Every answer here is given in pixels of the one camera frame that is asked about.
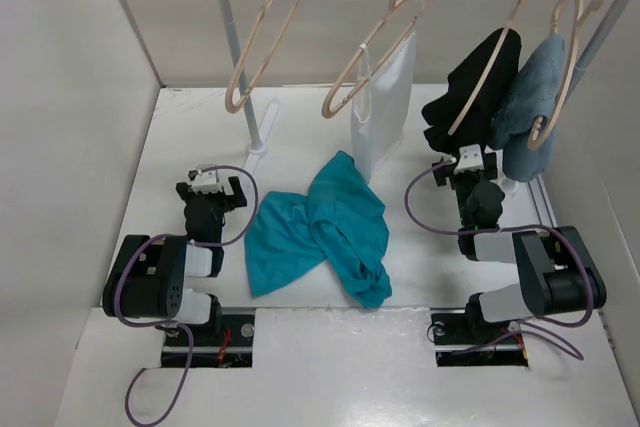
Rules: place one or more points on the light blue denim shirt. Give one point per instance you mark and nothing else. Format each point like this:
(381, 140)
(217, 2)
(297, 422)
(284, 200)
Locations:
(531, 95)

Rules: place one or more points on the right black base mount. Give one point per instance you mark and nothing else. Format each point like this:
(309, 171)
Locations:
(458, 344)

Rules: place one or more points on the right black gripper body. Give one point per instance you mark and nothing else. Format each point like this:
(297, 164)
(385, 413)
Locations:
(464, 182)

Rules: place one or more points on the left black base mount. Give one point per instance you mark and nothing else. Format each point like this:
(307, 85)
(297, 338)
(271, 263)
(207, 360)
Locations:
(229, 347)

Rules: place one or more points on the beige hanger with blue shirt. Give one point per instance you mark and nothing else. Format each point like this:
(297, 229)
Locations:
(543, 127)

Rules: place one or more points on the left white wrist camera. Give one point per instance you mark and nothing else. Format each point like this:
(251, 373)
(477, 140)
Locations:
(206, 182)

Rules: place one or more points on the teal t shirt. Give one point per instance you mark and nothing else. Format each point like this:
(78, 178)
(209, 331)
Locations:
(339, 220)

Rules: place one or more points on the aluminium side rail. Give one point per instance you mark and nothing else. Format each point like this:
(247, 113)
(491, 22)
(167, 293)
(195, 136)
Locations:
(541, 202)

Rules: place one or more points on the white tank top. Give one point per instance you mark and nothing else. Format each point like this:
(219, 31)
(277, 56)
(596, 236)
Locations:
(380, 107)

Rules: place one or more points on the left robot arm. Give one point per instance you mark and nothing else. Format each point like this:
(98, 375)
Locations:
(147, 278)

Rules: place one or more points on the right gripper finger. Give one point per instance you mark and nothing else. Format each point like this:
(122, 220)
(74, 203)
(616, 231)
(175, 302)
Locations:
(442, 163)
(489, 156)

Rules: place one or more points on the black t shirt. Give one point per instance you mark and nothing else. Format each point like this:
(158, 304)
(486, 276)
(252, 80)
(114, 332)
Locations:
(476, 127)

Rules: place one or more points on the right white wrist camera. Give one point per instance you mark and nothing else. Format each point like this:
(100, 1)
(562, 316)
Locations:
(470, 159)

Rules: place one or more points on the beige hanger with black shirt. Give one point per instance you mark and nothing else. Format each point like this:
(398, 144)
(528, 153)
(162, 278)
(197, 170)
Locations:
(487, 69)

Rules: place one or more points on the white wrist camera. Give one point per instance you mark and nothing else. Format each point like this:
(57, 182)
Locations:
(206, 182)
(470, 159)

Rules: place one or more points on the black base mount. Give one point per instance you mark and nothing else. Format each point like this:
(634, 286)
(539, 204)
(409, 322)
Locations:
(229, 347)
(458, 344)

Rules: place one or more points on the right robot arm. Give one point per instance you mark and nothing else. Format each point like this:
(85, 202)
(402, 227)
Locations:
(555, 271)

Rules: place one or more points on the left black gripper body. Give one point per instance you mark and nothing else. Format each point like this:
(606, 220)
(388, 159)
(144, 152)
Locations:
(219, 202)

